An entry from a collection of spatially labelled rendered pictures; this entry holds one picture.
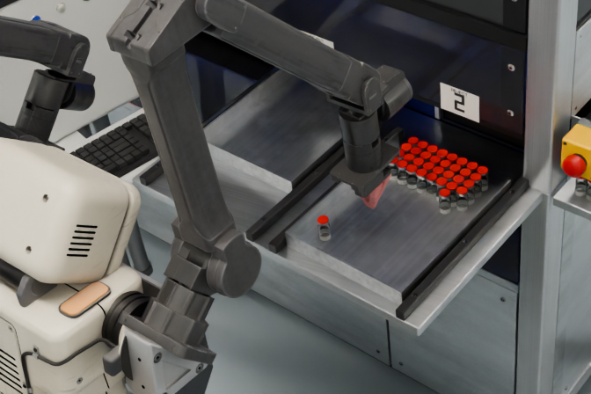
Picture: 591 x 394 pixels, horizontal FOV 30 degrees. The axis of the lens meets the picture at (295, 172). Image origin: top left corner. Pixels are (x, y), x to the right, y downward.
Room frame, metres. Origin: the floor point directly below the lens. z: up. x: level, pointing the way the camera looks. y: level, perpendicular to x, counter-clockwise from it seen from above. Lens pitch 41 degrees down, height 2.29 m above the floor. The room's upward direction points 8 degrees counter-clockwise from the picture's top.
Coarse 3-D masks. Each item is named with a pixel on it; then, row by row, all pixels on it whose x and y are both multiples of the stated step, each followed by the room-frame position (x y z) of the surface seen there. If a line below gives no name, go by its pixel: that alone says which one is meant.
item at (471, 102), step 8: (448, 88) 1.63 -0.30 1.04; (448, 96) 1.63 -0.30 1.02; (456, 96) 1.62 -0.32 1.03; (464, 96) 1.61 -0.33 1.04; (472, 96) 1.59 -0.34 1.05; (448, 104) 1.63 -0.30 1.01; (464, 104) 1.61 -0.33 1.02; (472, 104) 1.59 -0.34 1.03; (456, 112) 1.62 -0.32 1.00; (464, 112) 1.61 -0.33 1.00; (472, 112) 1.59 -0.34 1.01
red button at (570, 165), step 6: (570, 156) 1.43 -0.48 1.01; (576, 156) 1.43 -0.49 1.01; (564, 162) 1.43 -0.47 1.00; (570, 162) 1.42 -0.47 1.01; (576, 162) 1.41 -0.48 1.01; (582, 162) 1.41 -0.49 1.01; (564, 168) 1.42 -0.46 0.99; (570, 168) 1.41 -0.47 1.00; (576, 168) 1.41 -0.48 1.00; (582, 168) 1.41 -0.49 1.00; (570, 174) 1.41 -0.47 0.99; (576, 174) 1.41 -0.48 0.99
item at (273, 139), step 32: (256, 96) 1.89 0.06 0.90; (288, 96) 1.90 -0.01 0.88; (320, 96) 1.88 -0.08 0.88; (224, 128) 1.82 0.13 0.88; (256, 128) 1.80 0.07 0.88; (288, 128) 1.79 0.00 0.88; (320, 128) 1.77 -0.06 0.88; (224, 160) 1.71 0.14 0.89; (256, 160) 1.70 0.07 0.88; (288, 160) 1.69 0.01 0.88; (320, 160) 1.64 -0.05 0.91; (288, 192) 1.59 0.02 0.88
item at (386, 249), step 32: (352, 192) 1.56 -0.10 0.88; (384, 192) 1.55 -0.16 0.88; (416, 192) 1.54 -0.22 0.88; (352, 224) 1.48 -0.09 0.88; (384, 224) 1.46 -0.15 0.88; (416, 224) 1.45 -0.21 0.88; (448, 224) 1.44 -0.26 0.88; (320, 256) 1.39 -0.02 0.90; (352, 256) 1.39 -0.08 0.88; (384, 256) 1.38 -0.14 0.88; (416, 256) 1.37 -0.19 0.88; (384, 288) 1.29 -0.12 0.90
